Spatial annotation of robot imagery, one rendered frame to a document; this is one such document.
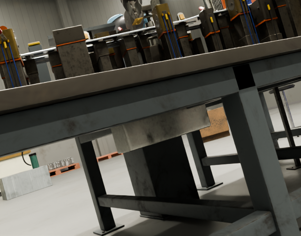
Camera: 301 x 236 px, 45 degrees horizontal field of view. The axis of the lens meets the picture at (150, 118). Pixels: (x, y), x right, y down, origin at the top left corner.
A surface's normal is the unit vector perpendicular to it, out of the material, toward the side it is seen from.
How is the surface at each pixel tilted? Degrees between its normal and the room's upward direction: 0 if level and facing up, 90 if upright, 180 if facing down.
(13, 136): 90
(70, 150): 90
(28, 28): 90
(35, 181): 90
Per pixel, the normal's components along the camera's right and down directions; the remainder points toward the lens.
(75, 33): 0.23, -0.10
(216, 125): -0.11, 0.00
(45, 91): 0.47, -0.16
